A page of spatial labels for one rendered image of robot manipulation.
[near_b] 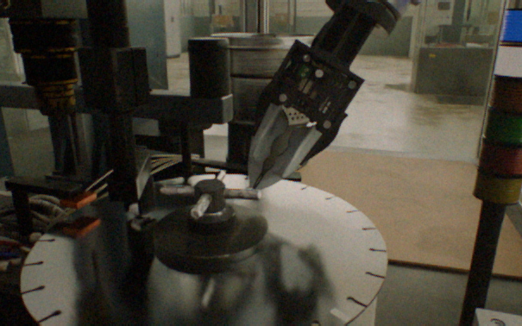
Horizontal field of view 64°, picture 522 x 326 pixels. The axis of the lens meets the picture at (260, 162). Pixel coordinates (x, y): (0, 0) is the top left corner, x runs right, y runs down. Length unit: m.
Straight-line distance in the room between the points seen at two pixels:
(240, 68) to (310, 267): 0.72
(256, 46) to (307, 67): 0.62
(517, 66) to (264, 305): 0.32
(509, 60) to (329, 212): 0.23
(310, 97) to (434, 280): 0.45
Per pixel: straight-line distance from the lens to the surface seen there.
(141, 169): 0.41
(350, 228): 0.44
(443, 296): 0.73
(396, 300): 0.70
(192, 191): 0.40
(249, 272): 0.36
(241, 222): 0.41
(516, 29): 0.47
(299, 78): 0.40
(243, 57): 1.02
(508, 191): 0.49
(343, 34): 0.38
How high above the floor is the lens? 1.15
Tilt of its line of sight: 19 degrees down
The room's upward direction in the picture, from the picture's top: straight up
